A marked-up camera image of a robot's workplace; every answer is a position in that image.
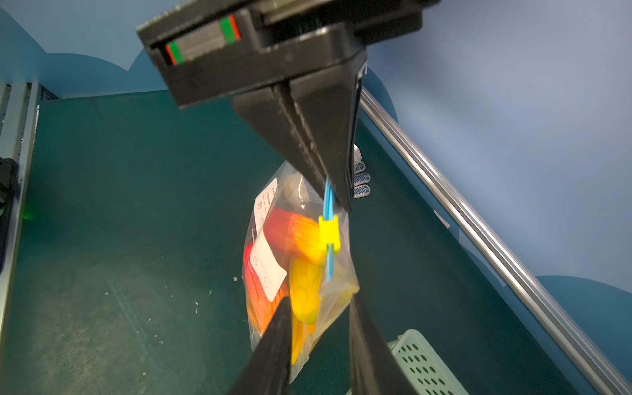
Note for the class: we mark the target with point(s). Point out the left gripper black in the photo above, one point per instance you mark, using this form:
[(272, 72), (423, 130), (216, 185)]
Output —
[(205, 50)]

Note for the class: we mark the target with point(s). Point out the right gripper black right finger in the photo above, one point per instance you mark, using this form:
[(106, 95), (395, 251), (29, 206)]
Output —
[(373, 368)]

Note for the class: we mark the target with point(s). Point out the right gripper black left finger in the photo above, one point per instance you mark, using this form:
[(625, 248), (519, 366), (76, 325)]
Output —
[(269, 368)]

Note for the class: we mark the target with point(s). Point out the clear zip-top bag blue zipper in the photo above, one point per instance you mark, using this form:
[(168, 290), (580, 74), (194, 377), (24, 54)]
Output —
[(284, 257)]

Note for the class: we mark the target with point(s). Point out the red orange mango top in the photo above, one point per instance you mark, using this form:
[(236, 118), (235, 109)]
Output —
[(295, 235)]

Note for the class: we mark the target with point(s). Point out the yellow orange mango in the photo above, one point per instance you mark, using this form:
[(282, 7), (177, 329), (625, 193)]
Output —
[(301, 340)]

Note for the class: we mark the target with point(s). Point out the red yellow mango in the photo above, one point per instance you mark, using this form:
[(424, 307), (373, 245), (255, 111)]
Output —
[(260, 309)]

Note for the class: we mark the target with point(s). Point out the pale green perforated plastic basket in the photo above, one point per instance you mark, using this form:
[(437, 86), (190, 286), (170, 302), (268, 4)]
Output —
[(421, 364)]

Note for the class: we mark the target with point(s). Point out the blue dotted work glove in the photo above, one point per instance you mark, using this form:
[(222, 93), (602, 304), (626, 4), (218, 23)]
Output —
[(361, 178)]

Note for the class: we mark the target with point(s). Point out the aluminium frame back bar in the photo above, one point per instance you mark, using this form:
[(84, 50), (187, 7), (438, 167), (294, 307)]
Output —
[(587, 358)]

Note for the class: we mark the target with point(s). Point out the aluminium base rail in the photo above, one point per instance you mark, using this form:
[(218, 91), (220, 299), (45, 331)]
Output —
[(20, 106)]

